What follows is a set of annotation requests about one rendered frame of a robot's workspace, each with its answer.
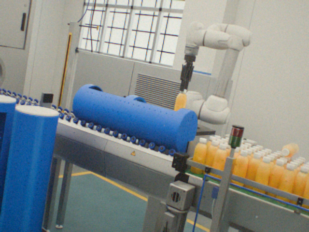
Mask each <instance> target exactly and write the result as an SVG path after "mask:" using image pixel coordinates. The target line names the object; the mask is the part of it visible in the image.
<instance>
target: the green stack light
mask: <svg viewBox="0 0 309 232"><path fill-rule="evenodd" d="M241 142H242V137H236V136H232V135H229V141H228V145H230V146H233V147H240V146H241Z"/></svg>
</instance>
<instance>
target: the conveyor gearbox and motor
mask: <svg viewBox="0 0 309 232"><path fill-rule="evenodd" d="M194 191H195V186H192V185H189V184H187V183H184V182H182V181H176V182H173V183H170V185H169V189H168V194H167V198H166V207H167V211H166V213H164V217H163V222H162V226H163V231H162V232H183V231H184V227H185V222H186V218H187V214H188V212H190V211H191V206H192V201H193V197H194Z"/></svg>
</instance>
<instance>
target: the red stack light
mask: <svg viewBox="0 0 309 232"><path fill-rule="evenodd" d="M243 133H244V129H235V128H233V127H231V130H230V135H232V136H236V137H243Z"/></svg>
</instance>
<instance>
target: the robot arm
mask: <svg viewBox="0 0 309 232"><path fill-rule="evenodd" d="M251 41H252V33H251V32H250V31H249V30H247V29H246V28H244V27H241V26H237V25H230V24H222V23H221V24H220V23H215V24H212V25H211V26H209V27H208V29H207V30H204V25H203V23H201V22H196V21H194V22H191V24H190V26H189V28H188V31H187V35H186V45H185V50H184V53H185V54H186V55H185V56H184V60H185V64H182V72H181V77H180V80H181V86H180V90H179V91H182V92H184V90H188V85H189V82H190V81H191V79H192V74H193V70H194V67H195V66H193V62H195V60H196V57H195V56H197V55H198V50H199V47H200V46H204V47H208V48H212V49H217V50H226V51H225V56H224V60H223V62H222V65H221V69H220V72H219V75H218V78H217V82H216V85H215V88H214V92H213V95H212V96H209V97H208V99H207V100H206V101H204V100H203V99H202V95H200V94H199V93H198V92H193V91H188V92H187V91H186V92H187V93H186V95H187V103H186V107H185V108H186V109H189V110H193V111H194V112H195V113H196V115H197V119H198V120H201V121H203V122H206V123H209V124H213V125H224V124H227V123H228V121H229V119H230V115H231V113H230V109H229V108H228V107H227V103H228V102H227V100H226V99H225V98H226V95H227V92H228V88H229V83H230V80H231V77H232V74H233V71H234V68H235V65H236V62H237V59H238V56H239V52H240V51H241V50H242V49H243V48H244V47H245V46H248V45H250V44H251Z"/></svg>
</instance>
